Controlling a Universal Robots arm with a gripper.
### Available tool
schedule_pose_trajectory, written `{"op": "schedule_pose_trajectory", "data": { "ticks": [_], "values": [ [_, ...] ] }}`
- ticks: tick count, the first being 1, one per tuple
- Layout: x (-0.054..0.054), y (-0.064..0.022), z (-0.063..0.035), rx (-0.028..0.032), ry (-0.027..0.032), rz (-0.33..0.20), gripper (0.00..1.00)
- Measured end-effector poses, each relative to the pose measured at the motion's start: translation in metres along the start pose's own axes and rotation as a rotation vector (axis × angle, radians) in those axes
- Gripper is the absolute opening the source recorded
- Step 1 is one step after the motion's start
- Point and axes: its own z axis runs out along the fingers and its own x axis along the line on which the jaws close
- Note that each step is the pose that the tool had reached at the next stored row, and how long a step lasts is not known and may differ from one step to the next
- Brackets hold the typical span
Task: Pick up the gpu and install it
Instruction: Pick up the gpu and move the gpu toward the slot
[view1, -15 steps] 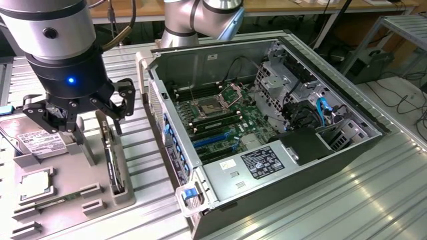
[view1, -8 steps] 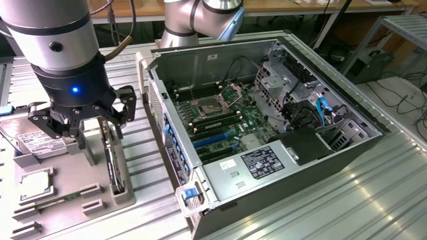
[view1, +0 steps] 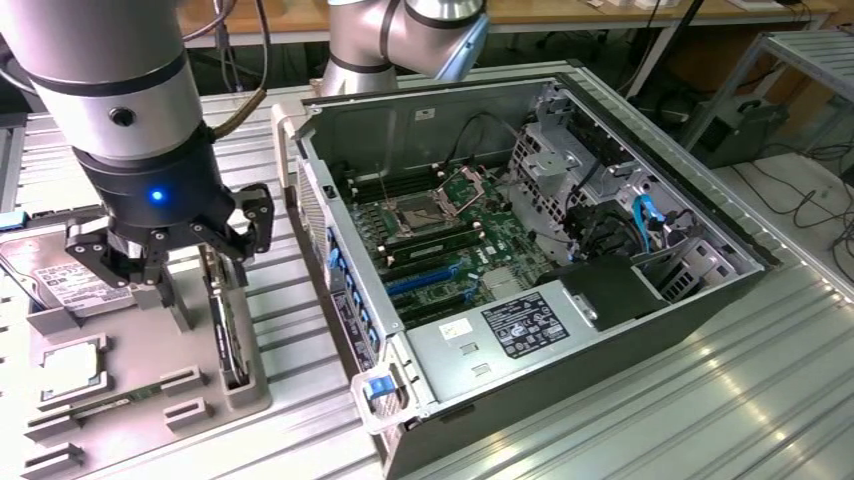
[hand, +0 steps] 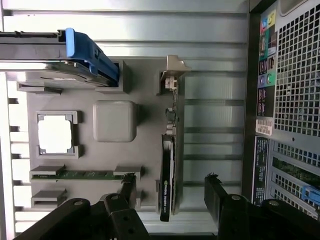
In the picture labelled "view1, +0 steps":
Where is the black looped wire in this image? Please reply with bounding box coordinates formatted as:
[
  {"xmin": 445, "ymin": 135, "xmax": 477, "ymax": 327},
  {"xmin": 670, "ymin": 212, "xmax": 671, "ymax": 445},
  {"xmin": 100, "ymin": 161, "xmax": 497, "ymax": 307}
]
[{"xmin": 448, "ymin": 112, "xmax": 523, "ymax": 162}]

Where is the metal disk bay cage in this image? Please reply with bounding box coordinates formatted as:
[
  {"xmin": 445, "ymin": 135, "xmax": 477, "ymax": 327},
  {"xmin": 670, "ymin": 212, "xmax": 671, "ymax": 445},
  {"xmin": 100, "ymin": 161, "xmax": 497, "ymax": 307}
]
[{"xmin": 504, "ymin": 119, "xmax": 645, "ymax": 251}]

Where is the grey power supply with label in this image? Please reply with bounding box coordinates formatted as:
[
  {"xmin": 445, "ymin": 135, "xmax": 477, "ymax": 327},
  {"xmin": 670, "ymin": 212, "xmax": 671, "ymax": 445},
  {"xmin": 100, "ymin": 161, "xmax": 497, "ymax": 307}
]
[{"xmin": 404, "ymin": 287, "xmax": 605, "ymax": 404}]

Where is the metal socket cover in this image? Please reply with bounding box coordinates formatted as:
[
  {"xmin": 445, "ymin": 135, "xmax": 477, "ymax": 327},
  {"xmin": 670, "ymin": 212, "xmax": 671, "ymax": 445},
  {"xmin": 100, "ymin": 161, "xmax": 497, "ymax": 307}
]
[{"xmin": 432, "ymin": 167, "xmax": 500, "ymax": 217}]

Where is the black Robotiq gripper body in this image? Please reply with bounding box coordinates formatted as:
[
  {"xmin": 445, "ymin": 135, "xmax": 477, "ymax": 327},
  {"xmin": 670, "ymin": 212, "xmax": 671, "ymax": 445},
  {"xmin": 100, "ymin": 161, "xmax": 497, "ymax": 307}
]
[{"xmin": 69, "ymin": 124, "xmax": 236, "ymax": 251}]

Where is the grey parts rack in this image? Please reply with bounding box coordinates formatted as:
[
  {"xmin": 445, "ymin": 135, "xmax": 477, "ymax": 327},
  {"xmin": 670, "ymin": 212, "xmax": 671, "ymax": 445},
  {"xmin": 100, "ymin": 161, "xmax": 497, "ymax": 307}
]
[{"xmin": 21, "ymin": 234, "xmax": 273, "ymax": 480}]

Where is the silver chipset heatsink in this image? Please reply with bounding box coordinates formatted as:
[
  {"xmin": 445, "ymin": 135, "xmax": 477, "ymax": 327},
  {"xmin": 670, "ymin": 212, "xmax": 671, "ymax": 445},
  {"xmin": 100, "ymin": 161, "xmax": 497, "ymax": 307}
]
[{"xmin": 480, "ymin": 269, "xmax": 529, "ymax": 297}]

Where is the green RAM stick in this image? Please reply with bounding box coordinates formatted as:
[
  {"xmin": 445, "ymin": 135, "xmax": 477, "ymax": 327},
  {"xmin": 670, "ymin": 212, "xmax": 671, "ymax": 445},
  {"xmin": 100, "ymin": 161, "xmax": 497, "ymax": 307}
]
[{"xmin": 36, "ymin": 385, "xmax": 166, "ymax": 417}]

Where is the green motherboard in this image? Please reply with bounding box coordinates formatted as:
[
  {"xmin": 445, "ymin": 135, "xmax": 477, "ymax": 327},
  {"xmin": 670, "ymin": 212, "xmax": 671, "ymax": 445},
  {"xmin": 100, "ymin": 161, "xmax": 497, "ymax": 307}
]
[{"xmin": 344, "ymin": 162, "xmax": 576, "ymax": 329}]

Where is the silver CPU chip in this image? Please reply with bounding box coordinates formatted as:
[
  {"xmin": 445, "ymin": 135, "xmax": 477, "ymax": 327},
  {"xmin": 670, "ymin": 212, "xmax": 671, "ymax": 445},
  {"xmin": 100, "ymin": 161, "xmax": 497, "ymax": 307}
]
[{"xmin": 40, "ymin": 344, "xmax": 108, "ymax": 402}]

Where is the black floor cable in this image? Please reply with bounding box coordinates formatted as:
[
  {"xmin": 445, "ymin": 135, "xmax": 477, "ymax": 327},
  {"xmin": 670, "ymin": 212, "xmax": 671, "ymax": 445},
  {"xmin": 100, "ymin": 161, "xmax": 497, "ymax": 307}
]
[{"xmin": 730, "ymin": 143, "xmax": 854, "ymax": 252}]

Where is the hard disk in blue caddy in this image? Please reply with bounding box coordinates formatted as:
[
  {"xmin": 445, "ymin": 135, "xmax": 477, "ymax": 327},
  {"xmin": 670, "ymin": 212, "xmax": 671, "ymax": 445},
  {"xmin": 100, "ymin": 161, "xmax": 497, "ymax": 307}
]
[{"xmin": 0, "ymin": 207, "xmax": 145, "ymax": 321}]

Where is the wooden top desk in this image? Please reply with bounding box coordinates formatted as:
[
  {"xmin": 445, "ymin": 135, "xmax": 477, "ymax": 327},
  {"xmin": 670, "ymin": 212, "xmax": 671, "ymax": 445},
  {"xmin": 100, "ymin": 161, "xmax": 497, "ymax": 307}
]
[{"xmin": 180, "ymin": 0, "xmax": 836, "ymax": 51}]

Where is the hanging cable with metal plug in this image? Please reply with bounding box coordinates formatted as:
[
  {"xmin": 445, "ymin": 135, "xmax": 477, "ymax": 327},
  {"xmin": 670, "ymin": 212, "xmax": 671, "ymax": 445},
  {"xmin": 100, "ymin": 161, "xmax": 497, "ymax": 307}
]
[{"xmin": 213, "ymin": 0, "xmax": 243, "ymax": 95}]

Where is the CPU socket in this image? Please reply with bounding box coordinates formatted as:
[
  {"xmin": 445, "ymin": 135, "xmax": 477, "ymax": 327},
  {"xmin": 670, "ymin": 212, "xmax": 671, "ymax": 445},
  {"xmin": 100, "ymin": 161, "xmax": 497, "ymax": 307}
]
[{"xmin": 392, "ymin": 192, "xmax": 463, "ymax": 237}]

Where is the metal slat side table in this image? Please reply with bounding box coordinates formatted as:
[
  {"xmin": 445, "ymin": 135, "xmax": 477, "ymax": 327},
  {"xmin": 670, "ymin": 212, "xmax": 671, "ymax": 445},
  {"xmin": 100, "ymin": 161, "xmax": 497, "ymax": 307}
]
[{"xmin": 678, "ymin": 28, "xmax": 854, "ymax": 169}]

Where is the blue expansion slot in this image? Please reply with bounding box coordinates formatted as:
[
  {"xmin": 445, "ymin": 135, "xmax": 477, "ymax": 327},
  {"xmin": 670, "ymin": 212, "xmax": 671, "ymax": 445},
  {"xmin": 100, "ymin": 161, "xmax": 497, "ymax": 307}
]
[{"xmin": 384, "ymin": 263, "xmax": 463, "ymax": 297}]

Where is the blue data wire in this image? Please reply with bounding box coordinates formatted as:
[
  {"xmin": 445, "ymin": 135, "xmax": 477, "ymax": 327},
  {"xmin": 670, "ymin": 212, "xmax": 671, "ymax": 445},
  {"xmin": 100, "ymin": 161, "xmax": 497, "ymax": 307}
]
[{"xmin": 628, "ymin": 193, "xmax": 670, "ymax": 252}]

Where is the open grey PC case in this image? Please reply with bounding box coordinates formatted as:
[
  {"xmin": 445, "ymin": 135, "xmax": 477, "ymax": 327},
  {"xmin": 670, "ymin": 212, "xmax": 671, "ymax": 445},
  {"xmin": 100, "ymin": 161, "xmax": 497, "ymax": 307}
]
[{"xmin": 271, "ymin": 69, "xmax": 787, "ymax": 477}]

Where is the black box device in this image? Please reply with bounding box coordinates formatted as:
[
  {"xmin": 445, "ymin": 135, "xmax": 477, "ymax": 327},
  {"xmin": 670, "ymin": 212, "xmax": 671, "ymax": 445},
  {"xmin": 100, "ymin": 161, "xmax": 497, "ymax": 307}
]
[{"xmin": 691, "ymin": 98, "xmax": 790, "ymax": 170}]

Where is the braided robot hose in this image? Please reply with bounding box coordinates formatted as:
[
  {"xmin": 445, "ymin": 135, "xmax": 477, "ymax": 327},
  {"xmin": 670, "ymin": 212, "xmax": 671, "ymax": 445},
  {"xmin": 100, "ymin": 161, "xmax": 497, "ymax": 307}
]
[{"xmin": 210, "ymin": 0, "xmax": 272, "ymax": 140}]

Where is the installed black RAM stick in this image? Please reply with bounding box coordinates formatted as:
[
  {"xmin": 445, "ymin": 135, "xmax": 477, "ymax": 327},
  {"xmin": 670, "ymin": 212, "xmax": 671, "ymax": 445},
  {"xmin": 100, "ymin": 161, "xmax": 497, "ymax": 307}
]
[{"xmin": 380, "ymin": 233, "xmax": 487, "ymax": 265}]

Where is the black cooling fan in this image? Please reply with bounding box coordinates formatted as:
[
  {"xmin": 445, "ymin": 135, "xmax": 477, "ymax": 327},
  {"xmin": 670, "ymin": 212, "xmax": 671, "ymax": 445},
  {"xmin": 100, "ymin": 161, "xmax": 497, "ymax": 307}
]
[{"xmin": 197, "ymin": 243, "xmax": 256, "ymax": 392}]

